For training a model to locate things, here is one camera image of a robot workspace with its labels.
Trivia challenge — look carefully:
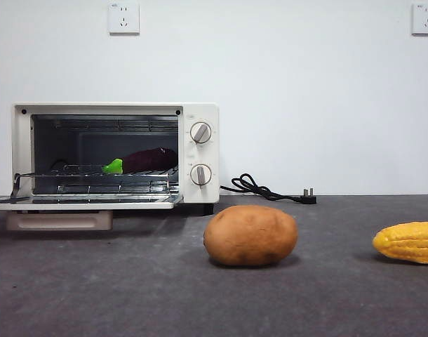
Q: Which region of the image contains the yellow corn cob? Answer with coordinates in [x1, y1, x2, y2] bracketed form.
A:
[371, 221, 428, 265]

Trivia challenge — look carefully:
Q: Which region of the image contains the purple eggplant with green stem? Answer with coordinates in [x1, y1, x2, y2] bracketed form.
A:
[101, 147, 178, 175]

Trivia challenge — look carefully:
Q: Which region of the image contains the white toaster oven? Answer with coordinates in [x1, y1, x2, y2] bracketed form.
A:
[12, 102, 221, 217]

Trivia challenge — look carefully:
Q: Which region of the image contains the black power cable with plug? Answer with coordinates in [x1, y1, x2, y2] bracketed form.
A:
[220, 173, 318, 205]

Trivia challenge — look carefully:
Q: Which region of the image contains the glass oven door with handle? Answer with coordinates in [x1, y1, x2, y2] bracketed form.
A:
[0, 172, 185, 232]

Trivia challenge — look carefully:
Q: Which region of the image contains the beige oven knob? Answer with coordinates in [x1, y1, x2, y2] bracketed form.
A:
[189, 121, 213, 145]
[189, 163, 213, 187]

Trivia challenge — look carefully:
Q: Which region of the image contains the metal wire oven rack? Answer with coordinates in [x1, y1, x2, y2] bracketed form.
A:
[15, 162, 180, 180]

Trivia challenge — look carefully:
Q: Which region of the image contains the brown potato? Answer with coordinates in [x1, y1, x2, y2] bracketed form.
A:
[203, 204, 299, 267]

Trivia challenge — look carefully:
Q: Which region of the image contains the white wall socket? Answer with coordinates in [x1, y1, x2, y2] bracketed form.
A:
[411, 3, 428, 37]
[107, 1, 141, 36]

